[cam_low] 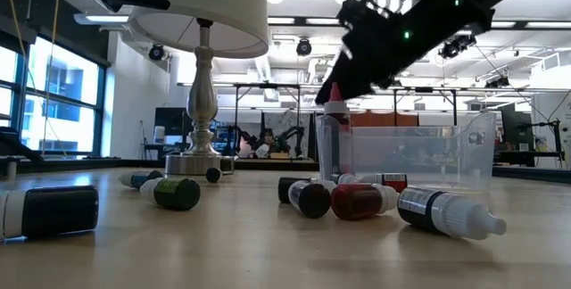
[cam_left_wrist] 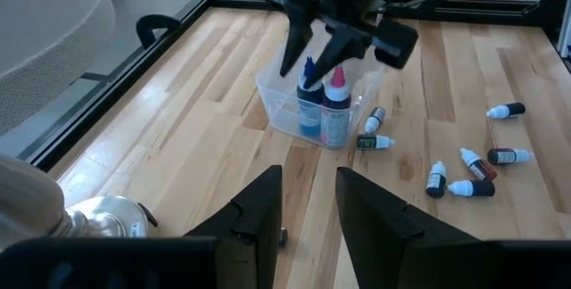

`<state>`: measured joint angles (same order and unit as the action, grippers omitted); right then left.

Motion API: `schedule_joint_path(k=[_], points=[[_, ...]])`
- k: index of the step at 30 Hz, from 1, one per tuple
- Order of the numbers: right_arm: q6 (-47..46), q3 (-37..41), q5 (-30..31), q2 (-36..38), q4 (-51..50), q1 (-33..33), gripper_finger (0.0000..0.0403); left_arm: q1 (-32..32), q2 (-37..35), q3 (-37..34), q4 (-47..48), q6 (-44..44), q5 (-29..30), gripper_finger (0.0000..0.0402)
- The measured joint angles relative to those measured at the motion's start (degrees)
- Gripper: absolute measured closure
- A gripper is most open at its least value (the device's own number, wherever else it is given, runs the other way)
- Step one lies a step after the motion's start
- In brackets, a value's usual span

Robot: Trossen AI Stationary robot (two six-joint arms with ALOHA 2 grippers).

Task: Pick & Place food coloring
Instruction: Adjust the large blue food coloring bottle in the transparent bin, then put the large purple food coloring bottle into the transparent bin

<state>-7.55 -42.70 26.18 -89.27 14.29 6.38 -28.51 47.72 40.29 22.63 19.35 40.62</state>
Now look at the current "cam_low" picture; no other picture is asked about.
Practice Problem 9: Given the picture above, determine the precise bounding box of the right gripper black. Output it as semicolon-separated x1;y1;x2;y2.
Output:
315;0;429;105

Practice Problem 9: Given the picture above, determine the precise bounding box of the large red food coloring bottle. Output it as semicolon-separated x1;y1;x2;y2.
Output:
323;82;352;178

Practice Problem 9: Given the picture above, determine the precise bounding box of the ceiling light fixture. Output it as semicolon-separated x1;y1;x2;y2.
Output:
73;12;130;26

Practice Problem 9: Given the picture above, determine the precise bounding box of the orange partition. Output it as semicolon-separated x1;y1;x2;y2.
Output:
350;111;419;128

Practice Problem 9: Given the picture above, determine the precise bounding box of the dark green small dropper bottle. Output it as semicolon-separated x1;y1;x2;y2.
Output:
330;172;360;186

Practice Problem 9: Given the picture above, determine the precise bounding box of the person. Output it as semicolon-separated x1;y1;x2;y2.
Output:
261;128;277;154

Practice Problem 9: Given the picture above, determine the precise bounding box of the black ceiling spotlight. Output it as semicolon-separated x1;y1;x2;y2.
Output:
438;33;477;61

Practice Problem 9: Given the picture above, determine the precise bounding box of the clear plastic bin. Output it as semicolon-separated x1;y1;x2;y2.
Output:
315;112;498;192

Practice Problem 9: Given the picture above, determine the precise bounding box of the red small dropper bottle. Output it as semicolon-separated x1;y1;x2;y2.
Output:
330;183;401;222
359;172;409;194

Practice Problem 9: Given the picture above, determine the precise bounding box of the silver table lamp white shade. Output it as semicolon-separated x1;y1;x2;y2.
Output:
128;0;270;177

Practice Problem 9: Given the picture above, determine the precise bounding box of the black computer monitor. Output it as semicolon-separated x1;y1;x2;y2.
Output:
153;106;194;137

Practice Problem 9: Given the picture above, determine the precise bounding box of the large window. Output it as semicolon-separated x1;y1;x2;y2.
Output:
0;34;106;156

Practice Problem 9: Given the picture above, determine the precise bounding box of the blue small dropper bottle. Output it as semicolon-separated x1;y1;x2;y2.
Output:
118;169;165;190

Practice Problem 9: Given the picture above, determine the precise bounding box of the black ceiling camera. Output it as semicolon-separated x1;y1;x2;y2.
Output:
148;42;166;62
295;37;313;57

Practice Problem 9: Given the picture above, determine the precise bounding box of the black metal rig frame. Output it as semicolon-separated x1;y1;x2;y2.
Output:
392;86;459;128
232;82;302;156

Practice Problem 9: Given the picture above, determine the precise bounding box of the yellow cable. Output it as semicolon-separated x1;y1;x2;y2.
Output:
2;0;30;80
41;0;62;156

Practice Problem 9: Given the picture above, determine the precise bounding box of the black aluminium table frame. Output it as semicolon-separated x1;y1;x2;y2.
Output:
0;127;571;186

